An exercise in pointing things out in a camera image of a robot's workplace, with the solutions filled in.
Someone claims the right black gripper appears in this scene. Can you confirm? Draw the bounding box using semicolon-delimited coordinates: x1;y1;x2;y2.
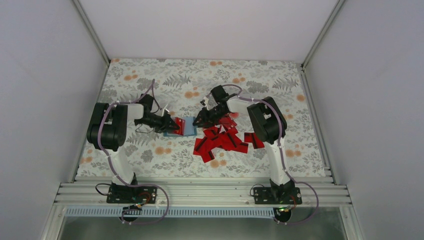
193;105;227;128

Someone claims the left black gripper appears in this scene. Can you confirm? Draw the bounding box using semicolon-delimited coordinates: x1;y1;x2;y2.
135;113;180;134

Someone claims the teal card holder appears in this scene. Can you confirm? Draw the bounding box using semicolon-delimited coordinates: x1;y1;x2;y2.
163;116;197;137

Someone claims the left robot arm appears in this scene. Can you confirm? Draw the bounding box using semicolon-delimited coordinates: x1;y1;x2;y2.
86;94;182;203

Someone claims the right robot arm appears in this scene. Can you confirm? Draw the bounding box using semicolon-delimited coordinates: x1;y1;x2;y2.
193;85;295;204

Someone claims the pile of red cards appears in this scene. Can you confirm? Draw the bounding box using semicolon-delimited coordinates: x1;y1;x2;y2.
193;114;249;156

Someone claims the red card front bottom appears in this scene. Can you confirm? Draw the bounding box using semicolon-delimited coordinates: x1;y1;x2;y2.
199;150;215;163

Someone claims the red card far right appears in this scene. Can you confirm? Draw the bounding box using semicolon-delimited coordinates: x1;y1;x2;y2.
244;132;265;149

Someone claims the floral table mat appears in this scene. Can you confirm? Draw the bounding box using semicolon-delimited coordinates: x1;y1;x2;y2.
77;58;325;180

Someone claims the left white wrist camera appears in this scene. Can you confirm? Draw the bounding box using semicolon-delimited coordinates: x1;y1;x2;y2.
161;104;170;117

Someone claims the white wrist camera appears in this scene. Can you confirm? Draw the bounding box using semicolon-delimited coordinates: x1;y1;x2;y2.
161;104;170;117
200;96;211;110

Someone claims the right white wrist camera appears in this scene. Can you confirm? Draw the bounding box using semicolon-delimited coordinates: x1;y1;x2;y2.
200;96;211;110

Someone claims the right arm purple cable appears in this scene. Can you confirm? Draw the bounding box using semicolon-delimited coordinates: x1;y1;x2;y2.
205;83;320;226

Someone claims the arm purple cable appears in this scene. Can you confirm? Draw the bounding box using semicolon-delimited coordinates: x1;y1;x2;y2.
205;83;320;226
95;78;170;227

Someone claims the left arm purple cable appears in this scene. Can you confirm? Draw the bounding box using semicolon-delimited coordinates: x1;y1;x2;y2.
95;78;170;227

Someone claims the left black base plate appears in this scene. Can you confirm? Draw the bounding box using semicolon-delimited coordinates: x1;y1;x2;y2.
106;185;158;205

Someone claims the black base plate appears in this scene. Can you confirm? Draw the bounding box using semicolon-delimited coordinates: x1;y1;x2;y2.
251;186;303;205
106;185;158;205

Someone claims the grey slotted cable duct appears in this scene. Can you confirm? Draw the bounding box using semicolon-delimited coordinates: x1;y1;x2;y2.
64;206;275;219

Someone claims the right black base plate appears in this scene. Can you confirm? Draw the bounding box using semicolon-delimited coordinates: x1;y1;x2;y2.
251;186;303;205

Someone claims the aluminium rail frame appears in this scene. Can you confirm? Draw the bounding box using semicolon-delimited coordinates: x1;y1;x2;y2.
54;176;352;207

